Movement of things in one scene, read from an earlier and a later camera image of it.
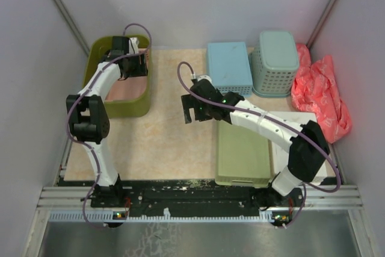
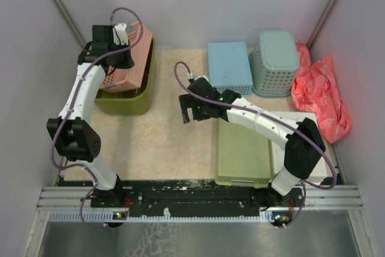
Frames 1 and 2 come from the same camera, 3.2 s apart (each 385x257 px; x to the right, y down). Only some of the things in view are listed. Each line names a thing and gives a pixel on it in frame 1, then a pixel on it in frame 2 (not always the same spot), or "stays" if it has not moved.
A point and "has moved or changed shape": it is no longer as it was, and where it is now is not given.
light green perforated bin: (242, 159) stays
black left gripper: (141, 68) to (128, 63)
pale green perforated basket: (274, 64) stays
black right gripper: (190, 101) stays
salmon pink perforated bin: (132, 88) has moved or changed shape
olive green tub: (120, 109) stays
